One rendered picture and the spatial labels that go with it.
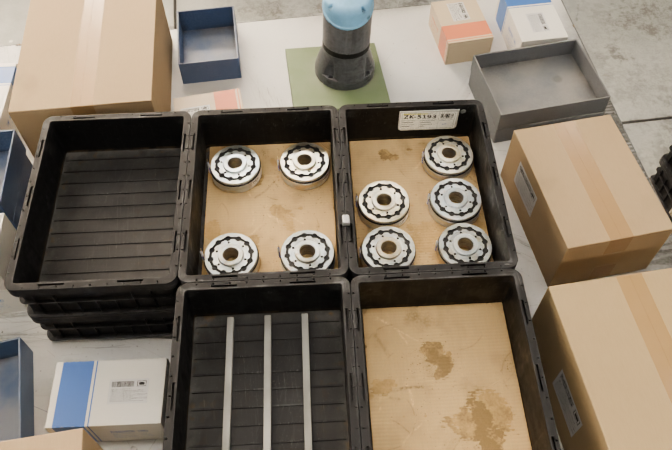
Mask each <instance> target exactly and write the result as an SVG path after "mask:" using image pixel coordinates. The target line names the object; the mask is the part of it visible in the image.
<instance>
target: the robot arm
mask: <svg viewBox="0 0 672 450"><path fill-rule="evenodd" d="M322 9H323V34H322V46H321V48H320V51H319V53H318V55H317V57H316V61H315V74H316V76H317V78H318V79H319V81H320V82H322V83H323V84H324V85H326V86H328V87H330V88H333V89H336V90H344V91H348V90H355V89H359V88H361V87H364V86H365V85H367V84H368V83H369V82H370V81H371V80H372V78H373V76H374V71H375V63H374V59H373V56H372V53H371V50H370V36H371V25H372V13H373V9H374V0H323V1H322Z"/></svg>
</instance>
